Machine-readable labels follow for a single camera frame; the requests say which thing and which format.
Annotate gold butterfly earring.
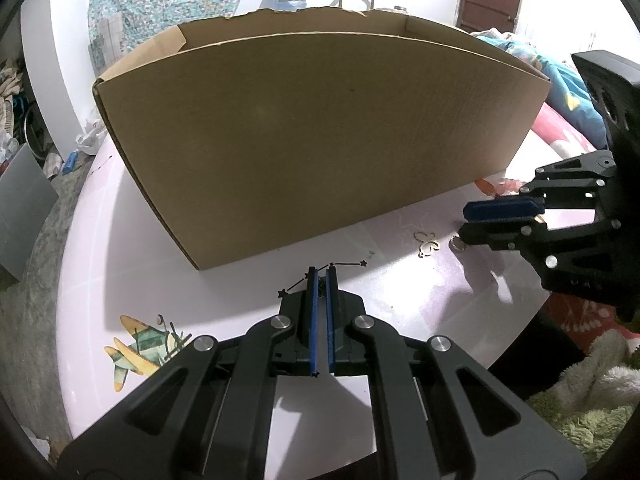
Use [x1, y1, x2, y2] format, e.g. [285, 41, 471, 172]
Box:
[415, 231, 441, 260]

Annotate pile of household clutter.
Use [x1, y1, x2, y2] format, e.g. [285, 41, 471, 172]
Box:
[0, 57, 66, 181]

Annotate teal patterned hanging cloth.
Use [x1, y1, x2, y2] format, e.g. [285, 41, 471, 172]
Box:
[87, 0, 263, 68]

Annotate green fluffy towel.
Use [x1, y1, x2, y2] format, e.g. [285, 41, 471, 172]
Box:
[525, 330, 640, 471]

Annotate red floral blanket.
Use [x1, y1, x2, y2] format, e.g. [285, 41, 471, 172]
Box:
[542, 290, 633, 346]

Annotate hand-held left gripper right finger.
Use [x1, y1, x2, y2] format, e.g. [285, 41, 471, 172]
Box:
[326, 266, 587, 480]

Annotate blue blanket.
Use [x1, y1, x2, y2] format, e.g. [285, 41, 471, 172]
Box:
[472, 27, 608, 151]

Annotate white plastic bag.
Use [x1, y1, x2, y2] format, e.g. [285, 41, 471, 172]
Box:
[75, 117, 108, 157]

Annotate grey flat panel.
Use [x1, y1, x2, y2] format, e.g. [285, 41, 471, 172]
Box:
[0, 142, 60, 283]

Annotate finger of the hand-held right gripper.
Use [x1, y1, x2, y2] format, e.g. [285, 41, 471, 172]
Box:
[459, 219, 627, 307]
[462, 151, 617, 222]

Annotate brown cardboard box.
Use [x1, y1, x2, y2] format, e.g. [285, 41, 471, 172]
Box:
[92, 7, 553, 272]

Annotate black star necklace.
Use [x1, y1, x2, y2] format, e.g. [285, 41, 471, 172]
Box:
[276, 258, 370, 301]

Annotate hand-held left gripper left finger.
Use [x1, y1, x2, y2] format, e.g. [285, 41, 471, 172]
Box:
[57, 266, 322, 480]

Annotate pink blanket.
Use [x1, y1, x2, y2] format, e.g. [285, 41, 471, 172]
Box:
[530, 105, 601, 161]

